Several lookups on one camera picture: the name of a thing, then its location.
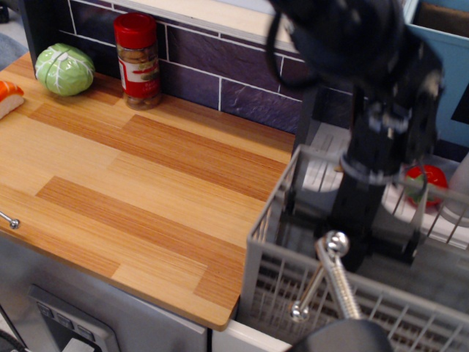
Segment red toy tomato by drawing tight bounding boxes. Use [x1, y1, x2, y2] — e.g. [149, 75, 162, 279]
[405, 164, 448, 206]

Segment grey faucet base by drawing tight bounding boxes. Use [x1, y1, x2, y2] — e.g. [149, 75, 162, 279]
[440, 155, 468, 227]

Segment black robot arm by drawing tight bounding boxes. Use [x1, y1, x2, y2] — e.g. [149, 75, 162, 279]
[266, 1, 443, 271]

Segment red lid spice jar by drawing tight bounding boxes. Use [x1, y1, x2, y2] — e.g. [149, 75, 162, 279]
[114, 12, 161, 110]

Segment salmon sushi toy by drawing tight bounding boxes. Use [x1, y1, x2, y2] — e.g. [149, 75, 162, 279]
[0, 81, 24, 119]

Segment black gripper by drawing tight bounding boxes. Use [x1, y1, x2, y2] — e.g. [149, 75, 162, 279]
[284, 153, 422, 272]

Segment small chrome knob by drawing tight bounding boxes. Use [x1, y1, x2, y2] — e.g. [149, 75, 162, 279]
[0, 212, 21, 230]

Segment grey oven control panel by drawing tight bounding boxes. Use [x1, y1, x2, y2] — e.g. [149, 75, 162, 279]
[28, 285, 120, 351]

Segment green toy cabbage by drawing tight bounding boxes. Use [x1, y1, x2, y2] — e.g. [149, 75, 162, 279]
[34, 43, 95, 96]

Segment grey plastic drying rack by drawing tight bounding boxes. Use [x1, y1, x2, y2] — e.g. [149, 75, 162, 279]
[237, 147, 468, 351]

